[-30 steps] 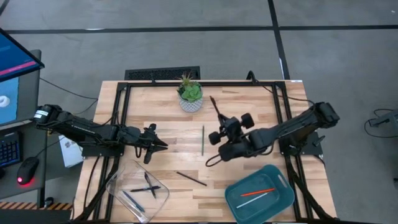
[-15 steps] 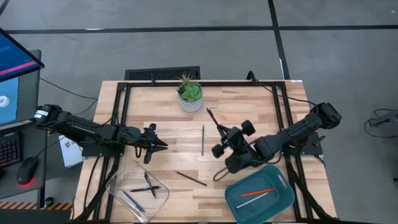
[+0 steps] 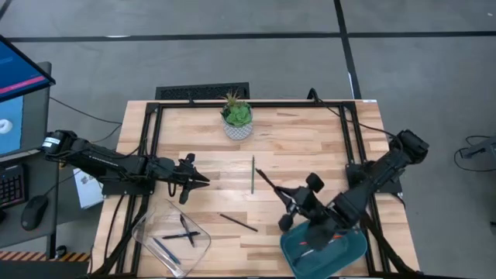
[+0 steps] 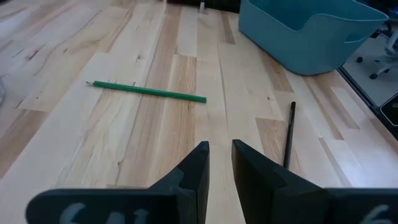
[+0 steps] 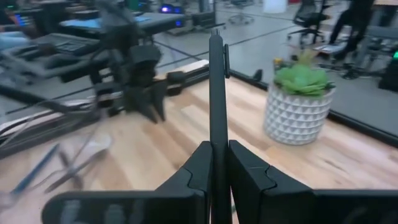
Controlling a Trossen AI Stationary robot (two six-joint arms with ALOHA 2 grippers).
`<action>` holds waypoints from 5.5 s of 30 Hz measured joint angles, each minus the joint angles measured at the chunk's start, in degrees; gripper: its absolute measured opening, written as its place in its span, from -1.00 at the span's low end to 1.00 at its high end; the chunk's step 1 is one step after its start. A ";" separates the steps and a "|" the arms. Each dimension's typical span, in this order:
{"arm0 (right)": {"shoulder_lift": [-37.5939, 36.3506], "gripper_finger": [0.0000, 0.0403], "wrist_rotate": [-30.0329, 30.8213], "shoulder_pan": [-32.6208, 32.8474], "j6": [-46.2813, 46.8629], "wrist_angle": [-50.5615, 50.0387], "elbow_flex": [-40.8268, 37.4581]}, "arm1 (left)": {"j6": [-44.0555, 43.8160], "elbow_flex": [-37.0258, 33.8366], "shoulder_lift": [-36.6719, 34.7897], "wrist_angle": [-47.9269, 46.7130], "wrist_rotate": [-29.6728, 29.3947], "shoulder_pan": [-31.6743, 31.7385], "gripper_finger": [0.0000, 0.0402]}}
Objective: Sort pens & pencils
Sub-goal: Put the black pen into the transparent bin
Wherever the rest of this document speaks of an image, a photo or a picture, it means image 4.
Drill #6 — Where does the black device box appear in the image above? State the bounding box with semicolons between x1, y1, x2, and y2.
379;93;398;127

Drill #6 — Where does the black pencil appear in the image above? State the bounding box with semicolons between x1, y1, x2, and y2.
282;101;297;169

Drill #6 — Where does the office chair base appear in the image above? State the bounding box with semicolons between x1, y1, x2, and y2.
356;18;398;80

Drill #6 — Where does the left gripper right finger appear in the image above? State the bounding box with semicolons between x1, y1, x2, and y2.
231;139;398;224

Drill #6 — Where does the green pencil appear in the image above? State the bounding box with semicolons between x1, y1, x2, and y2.
85;80;208;104

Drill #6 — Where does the teal plastic bin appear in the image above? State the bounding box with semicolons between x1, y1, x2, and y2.
238;0;389;77

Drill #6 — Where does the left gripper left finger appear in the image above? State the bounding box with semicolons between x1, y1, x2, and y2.
24;141;211;224

